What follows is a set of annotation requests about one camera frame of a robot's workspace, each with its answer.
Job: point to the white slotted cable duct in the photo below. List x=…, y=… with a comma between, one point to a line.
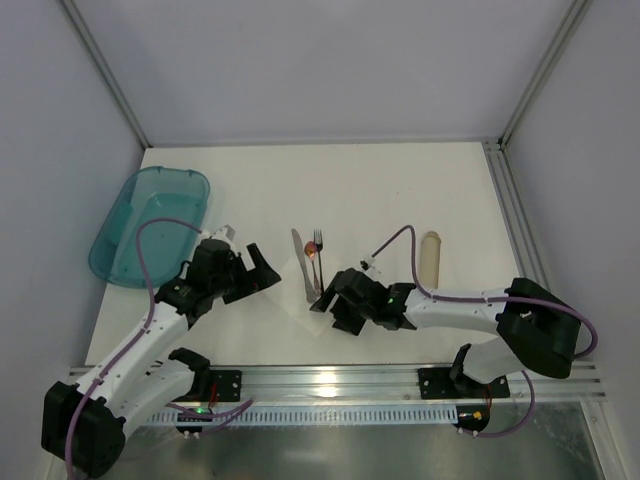
x=332, y=415

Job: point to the aluminium corner post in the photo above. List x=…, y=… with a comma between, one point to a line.
x=90, y=45
x=557, y=45

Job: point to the left black controller board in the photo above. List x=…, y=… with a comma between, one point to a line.
x=193, y=421

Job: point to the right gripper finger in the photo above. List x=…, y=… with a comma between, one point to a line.
x=347, y=319
x=325, y=302

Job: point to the aluminium left corner post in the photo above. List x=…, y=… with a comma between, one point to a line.
x=90, y=45

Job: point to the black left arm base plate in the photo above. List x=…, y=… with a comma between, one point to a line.
x=220, y=386

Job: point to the beige oval cutlery tray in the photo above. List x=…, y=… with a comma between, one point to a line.
x=430, y=260

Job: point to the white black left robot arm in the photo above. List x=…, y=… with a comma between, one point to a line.
x=87, y=423

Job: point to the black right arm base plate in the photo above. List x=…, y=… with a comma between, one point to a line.
x=438, y=383

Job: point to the iridescent pink spoon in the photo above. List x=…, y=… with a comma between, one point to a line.
x=310, y=251

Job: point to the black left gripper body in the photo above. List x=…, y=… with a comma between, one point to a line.
x=245, y=279

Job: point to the aluminium rail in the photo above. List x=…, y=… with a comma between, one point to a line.
x=389, y=383
x=524, y=247

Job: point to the right black controller board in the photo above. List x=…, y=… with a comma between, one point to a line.
x=472, y=418

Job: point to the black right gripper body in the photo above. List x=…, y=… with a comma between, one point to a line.
x=345, y=300

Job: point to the black controller board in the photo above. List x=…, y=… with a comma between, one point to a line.
x=472, y=418
x=193, y=421

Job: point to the aluminium front rail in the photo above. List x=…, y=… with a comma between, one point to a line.
x=389, y=383

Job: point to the teal transparent plastic bin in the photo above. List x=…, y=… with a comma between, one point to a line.
x=149, y=230

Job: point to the aluminium right side rail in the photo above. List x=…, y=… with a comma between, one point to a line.
x=524, y=247

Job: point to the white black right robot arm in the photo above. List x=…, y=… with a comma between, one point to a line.
x=530, y=328

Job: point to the silver table knife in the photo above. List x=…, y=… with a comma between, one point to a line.
x=310, y=292

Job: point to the aluminium right corner post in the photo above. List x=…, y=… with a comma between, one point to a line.
x=557, y=45

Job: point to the black fork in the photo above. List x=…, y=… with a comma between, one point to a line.
x=318, y=240

